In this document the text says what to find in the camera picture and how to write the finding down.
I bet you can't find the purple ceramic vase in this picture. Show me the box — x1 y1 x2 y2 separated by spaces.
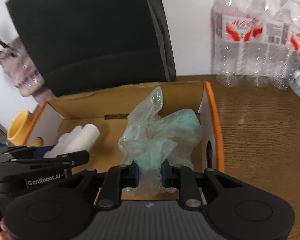
0 37 55 103

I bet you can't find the orange cardboard box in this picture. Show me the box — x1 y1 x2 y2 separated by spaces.
22 81 225 203

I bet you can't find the iridescent plastic bag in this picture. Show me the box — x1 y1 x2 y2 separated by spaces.
118 87 202 196

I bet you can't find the water bottle pack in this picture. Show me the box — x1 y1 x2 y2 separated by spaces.
212 0 300 90

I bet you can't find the operator hand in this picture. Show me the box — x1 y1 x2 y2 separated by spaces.
0 218 12 240

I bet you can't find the yellow mug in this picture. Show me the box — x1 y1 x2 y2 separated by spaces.
7 109 34 146

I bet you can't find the black chair back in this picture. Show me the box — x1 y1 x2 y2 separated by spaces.
7 0 176 96

